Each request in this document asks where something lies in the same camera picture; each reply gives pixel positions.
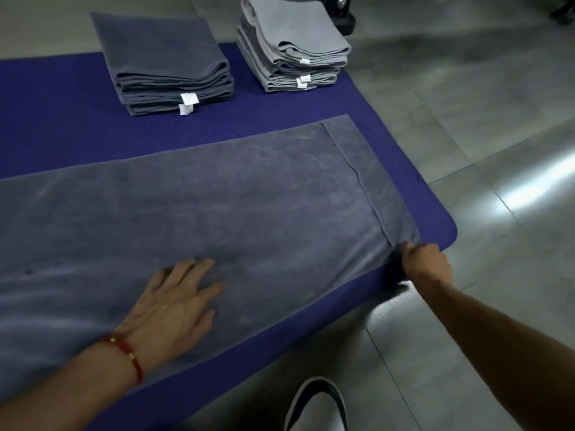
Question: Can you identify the person's left hand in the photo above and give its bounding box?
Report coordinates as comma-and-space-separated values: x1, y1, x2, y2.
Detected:
112, 259, 225, 373

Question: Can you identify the person's right hand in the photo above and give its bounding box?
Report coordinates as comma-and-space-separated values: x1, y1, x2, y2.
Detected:
401, 242, 455, 297

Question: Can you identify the person's right forearm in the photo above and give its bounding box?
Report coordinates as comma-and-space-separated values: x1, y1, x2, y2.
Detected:
420, 278, 575, 431

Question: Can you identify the purple ribbed mat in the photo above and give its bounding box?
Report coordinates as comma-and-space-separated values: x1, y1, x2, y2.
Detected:
0, 42, 458, 431

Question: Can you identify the black weight stack machine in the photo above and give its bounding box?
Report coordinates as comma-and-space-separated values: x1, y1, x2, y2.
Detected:
319, 0, 356, 37

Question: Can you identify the red string bracelet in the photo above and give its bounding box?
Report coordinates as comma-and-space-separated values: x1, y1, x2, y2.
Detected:
99, 335, 144, 384

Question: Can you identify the black and white sneaker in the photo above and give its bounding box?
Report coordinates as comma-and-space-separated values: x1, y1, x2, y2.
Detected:
283, 377, 349, 431

